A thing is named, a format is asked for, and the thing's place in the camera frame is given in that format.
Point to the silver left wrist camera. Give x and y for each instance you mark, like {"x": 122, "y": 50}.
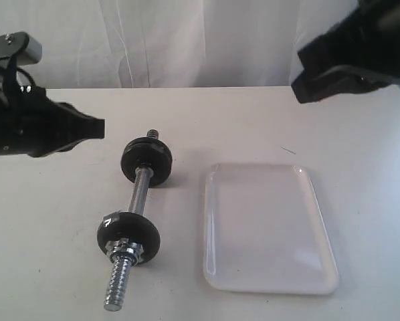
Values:
{"x": 22, "y": 47}

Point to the black weight plate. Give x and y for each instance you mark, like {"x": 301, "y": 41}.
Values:
{"x": 148, "y": 141}
{"x": 158, "y": 159}
{"x": 122, "y": 224}

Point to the white rectangular plastic tray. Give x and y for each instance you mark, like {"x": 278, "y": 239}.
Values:
{"x": 264, "y": 232}

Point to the white backdrop curtain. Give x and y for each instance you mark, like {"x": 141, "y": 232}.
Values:
{"x": 170, "y": 44}

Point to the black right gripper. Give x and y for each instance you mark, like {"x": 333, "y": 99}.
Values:
{"x": 366, "y": 46}

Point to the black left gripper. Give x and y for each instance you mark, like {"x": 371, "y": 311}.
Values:
{"x": 37, "y": 126}

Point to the chrome threaded dumbbell bar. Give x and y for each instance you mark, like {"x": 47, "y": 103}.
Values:
{"x": 117, "y": 284}

